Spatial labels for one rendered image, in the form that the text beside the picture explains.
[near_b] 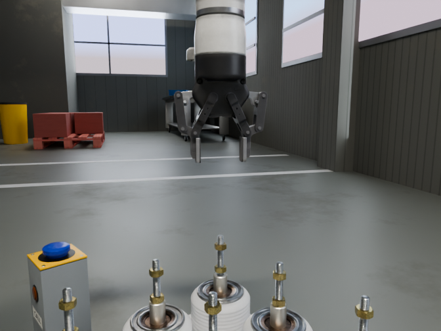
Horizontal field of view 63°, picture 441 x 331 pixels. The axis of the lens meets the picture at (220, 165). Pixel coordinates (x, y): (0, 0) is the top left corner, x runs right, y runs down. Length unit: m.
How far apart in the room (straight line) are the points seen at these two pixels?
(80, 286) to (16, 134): 5.59
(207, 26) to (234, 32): 0.04
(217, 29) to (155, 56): 7.93
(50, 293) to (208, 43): 0.43
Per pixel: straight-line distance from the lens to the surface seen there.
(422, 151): 2.71
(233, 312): 0.58
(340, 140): 3.20
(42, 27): 7.22
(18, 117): 6.15
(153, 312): 0.54
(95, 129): 5.79
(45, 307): 0.63
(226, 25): 0.52
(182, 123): 0.52
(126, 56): 8.41
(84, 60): 8.44
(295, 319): 0.55
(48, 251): 0.62
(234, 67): 0.51
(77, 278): 0.63
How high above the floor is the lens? 0.55
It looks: 9 degrees down
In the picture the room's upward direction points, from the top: straight up
